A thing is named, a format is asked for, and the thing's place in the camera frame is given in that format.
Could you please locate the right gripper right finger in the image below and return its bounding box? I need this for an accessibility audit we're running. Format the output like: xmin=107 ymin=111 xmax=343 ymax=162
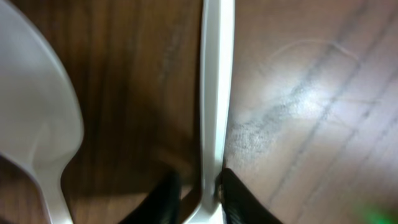
xmin=219 ymin=168 xmax=282 ymax=224

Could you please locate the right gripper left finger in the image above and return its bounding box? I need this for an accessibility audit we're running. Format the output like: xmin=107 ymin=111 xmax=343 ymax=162
xmin=119 ymin=171 xmax=182 ymax=224

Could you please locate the white plastic spoon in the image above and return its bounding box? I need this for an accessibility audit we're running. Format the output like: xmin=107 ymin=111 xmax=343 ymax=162
xmin=1 ymin=1 xmax=84 ymax=223
xmin=185 ymin=0 xmax=235 ymax=223

